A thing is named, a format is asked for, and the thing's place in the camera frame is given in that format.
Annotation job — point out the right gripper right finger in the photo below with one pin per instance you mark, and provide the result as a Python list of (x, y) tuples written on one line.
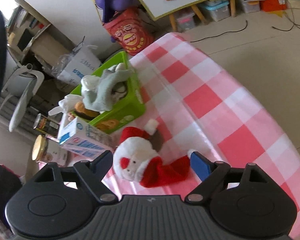
[(211, 174)]

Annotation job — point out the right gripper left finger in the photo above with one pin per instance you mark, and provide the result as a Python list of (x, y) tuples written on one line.
[(91, 173)]

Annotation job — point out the santa plush toy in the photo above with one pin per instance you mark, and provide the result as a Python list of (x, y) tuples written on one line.
[(137, 161)]

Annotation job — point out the plush hamburger toy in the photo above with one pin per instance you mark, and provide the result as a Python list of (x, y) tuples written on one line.
[(81, 112)]

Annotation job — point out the white cloth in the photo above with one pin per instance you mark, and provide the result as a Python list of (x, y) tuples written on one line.
[(66, 105)]

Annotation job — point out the blue white milk carton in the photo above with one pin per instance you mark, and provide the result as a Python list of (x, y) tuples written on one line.
[(83, 139)]

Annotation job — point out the gold lid cookie jar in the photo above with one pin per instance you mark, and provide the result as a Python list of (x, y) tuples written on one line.
[(46, 151)]

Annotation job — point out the black yellow drink can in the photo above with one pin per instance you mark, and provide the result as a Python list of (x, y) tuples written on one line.
[(45, 125)]

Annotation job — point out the pink checkered tablecloth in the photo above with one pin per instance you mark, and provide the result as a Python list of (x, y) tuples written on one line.
[(200, 106)]

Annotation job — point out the green plastic bin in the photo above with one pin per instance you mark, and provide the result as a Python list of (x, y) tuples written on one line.
[(120, 99)]

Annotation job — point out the grey green plush toy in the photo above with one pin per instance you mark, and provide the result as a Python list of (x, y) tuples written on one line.
[(97, 91)]

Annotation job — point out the white paper shopping bag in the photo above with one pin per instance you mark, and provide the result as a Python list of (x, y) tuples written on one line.
[(72, 67)]

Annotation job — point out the white office chair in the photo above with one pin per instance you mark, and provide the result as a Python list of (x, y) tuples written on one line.
[(21, 81)]

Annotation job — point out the red chips bucket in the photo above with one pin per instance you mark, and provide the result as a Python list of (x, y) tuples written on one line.
[(126, 28)]

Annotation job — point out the clear plastic storage box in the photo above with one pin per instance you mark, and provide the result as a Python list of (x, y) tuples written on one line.
[(216, 10)]

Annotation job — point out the wooden desk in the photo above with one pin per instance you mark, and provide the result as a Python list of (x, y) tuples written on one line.
[(29, 32)]

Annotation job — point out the purple balance ball toy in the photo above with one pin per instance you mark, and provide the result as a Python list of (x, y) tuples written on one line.
[(110, 7)]

